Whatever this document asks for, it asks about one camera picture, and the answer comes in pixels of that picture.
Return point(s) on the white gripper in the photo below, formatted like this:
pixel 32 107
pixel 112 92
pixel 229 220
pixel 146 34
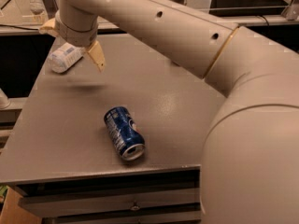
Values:
pixel 76 34

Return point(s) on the clear plastic bottle blue label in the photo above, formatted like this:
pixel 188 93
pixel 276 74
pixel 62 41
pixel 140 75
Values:
pixel 64 57

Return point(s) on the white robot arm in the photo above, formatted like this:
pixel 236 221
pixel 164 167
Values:
pixel 250 159

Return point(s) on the blue soda can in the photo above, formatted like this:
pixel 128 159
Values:
pixel 127 141

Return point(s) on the grey drawer cabinet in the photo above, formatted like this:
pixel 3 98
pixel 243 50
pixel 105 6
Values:
pixel 62 161

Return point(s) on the cardboard box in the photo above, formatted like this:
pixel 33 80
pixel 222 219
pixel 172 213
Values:
pixel 12 213

